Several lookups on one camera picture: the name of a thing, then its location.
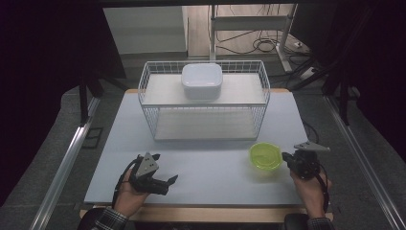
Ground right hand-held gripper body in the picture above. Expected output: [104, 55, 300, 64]
[288, 141, 331, 180]

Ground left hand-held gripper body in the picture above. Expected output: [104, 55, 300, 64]
[128, 151, 170, 196]

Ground green plastic bowl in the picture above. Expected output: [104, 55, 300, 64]
[248, 141, 284, 173]

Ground white wire shelf rack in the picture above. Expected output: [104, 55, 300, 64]
[137, 59, 272, 143]

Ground clear plastic lidded container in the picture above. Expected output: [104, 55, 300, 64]
[180, 62, 224, 101]

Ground person's left hand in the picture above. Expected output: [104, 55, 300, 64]
[113, 168, 150, 219]

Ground person's right hand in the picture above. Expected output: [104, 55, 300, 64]
[289, 170, 333, 220]

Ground black stand leg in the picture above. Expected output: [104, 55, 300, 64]
[321, 71, 352, 127]
[78, 75, 105, 127]

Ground dark curtain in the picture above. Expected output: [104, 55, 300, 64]
[0, 0, 126, 207]
[289, 0, 406, 161]

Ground white panel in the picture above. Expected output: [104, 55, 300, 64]
[102, 6, 189, 56]

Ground left hand-held gripper black cable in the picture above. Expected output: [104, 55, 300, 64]
[111, 157, 142, 210]

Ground hand-held gripper black cable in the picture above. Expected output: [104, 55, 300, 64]
[111, 157, 142, 210]
[314, 162, 330, 215]

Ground thin black cable beside table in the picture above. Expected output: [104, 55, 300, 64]
[302, 120, 320, 145]

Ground right hand-held gripper black cable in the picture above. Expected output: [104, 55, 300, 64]
[314, 162, 330, 215]

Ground aluminium floor rail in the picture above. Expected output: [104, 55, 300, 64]
[323, 95, 406, 230]
[29, 96, 102, 230]

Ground black floor cables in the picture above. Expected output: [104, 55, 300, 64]
[215, 29, 290, 56]

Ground white metal desk frame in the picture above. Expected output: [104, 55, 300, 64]
[208, 3, 299, 74]

